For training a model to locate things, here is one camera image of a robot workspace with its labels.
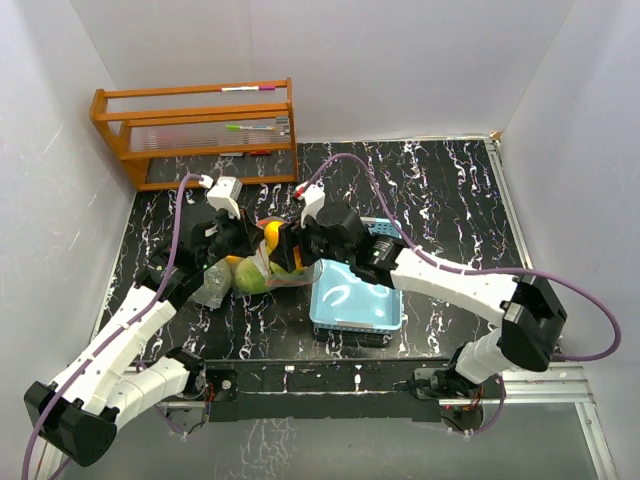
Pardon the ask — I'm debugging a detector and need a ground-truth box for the clear orange-zip bag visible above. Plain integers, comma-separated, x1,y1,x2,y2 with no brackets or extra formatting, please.
191,259,233,310
225,217,323,297

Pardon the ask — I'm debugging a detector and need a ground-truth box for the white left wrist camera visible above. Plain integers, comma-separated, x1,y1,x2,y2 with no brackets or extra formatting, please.
199,175,242,219

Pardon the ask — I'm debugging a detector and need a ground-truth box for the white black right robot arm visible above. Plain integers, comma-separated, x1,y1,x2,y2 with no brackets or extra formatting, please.
267,202,567,397

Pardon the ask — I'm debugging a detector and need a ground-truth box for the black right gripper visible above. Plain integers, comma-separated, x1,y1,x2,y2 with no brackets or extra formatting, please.
271,206,353,273

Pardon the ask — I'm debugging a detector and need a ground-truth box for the light blue plastic basket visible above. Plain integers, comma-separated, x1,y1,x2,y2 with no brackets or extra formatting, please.
309,247,404,335

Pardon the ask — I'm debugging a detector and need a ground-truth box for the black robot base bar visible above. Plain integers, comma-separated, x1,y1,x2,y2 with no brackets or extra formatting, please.
204,359,471,422

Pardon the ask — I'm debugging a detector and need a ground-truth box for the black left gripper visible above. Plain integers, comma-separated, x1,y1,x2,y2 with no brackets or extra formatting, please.
198,204,267,270

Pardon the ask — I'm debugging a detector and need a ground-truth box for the wooden shelf rack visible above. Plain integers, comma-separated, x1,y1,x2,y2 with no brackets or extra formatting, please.
89,78,300,192

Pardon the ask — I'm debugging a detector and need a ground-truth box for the green cabbage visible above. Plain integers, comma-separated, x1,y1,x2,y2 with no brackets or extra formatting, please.
235,258,268,295

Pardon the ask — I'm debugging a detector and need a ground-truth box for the orange yellow mango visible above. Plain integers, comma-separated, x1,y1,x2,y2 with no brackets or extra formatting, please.
264,220,283,250

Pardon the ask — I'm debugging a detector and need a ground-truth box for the green capped marker pen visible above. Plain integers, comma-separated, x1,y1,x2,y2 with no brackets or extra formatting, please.
225,124,277,132

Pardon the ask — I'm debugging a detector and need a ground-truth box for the yellow starfruit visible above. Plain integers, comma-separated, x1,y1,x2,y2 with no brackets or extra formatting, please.
270,246,304,275

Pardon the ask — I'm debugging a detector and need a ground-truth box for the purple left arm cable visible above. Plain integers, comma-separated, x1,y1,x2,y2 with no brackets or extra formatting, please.
22,172,206,480

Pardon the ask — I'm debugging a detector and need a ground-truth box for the netted green melon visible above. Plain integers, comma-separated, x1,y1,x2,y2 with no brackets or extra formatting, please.
203,260,233,309

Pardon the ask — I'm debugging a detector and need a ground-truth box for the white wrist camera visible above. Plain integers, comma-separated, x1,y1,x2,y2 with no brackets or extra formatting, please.
199,175,242,219
295,182,325,228

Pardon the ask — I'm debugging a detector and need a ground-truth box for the pink white marker pen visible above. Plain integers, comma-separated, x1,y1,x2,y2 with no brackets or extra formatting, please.
220,85,277,93

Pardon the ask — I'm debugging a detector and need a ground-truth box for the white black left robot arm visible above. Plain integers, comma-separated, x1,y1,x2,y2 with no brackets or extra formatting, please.
24,204,263,467

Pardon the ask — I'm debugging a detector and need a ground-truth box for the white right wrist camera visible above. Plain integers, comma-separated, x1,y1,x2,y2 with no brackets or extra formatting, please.
295,182,325,228

